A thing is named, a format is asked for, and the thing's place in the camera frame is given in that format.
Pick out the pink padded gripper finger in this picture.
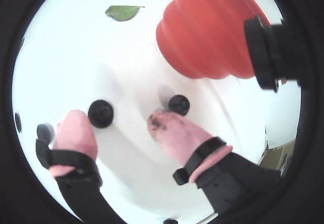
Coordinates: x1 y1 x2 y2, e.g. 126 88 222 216
35 109 119 222
146 108 283 221

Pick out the red collapsible silicone cup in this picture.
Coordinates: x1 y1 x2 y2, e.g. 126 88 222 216
155 0 271 80

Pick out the green leaf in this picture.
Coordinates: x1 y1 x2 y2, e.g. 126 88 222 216
105 5 145 22

